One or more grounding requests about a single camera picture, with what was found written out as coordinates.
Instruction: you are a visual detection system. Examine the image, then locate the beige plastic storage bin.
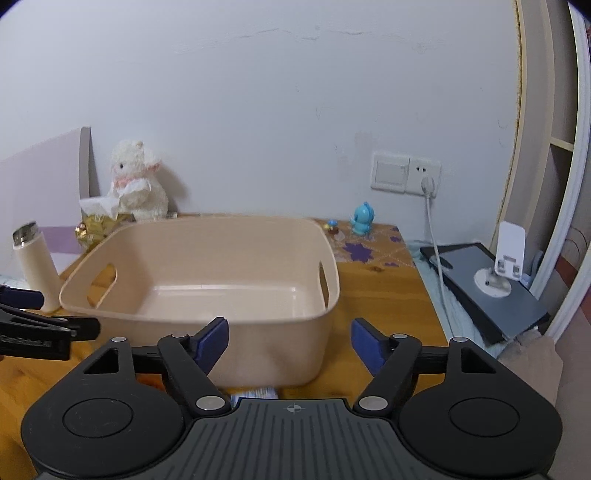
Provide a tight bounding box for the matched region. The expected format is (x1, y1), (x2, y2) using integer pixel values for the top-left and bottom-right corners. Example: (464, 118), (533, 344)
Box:
(60, 216), (339, 388)

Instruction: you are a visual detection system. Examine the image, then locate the blue toy figurine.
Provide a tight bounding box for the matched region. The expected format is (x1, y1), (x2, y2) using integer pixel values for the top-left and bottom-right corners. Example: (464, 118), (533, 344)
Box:
(351, 202), (375, 236)

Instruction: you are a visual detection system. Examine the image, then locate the white wall switch socket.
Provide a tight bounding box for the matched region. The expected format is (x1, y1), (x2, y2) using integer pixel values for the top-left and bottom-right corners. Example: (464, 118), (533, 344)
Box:
(370, 151), (442, 198)

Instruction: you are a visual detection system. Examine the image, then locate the white phone stand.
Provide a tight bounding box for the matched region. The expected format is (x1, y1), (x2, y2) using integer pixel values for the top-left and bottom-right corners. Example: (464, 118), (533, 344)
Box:
(474, 221), (526, 299)

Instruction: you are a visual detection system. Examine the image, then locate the gold tissue pack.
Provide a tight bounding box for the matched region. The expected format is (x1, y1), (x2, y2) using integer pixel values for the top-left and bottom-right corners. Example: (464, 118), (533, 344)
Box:
(75, 179), (151, 251)

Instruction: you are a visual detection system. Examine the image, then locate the blue white patterned packet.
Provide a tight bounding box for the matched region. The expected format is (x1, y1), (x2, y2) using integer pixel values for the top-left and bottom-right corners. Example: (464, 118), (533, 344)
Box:
(230, 387), (279, 403)

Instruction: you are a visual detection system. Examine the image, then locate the white thermos bottle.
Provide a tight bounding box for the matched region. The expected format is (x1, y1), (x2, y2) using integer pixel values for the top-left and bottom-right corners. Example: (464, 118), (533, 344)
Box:
(12, 222), (62, 313)

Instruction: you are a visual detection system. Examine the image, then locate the grey laptop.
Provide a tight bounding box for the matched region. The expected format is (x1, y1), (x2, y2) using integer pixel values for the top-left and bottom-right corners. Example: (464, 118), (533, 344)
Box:
(420, 243), (550, 345)

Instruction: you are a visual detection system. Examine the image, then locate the white plush lamb toy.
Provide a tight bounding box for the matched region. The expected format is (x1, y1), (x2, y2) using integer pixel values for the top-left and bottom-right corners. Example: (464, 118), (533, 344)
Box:
(109, 140), (168, 221)

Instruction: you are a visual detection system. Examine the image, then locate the small colourful trinket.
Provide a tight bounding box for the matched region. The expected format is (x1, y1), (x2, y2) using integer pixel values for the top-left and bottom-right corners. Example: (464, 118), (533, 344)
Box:
(324, 220), (339, 235)

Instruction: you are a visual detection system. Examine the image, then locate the white shelf frame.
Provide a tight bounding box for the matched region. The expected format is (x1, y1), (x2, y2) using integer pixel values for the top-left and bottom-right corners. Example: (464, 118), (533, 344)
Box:
(500, 1), (590, 340)

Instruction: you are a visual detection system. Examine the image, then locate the white power cable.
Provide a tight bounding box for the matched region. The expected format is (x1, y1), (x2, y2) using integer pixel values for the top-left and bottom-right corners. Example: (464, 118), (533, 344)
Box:
(420, 176), (459, 347)

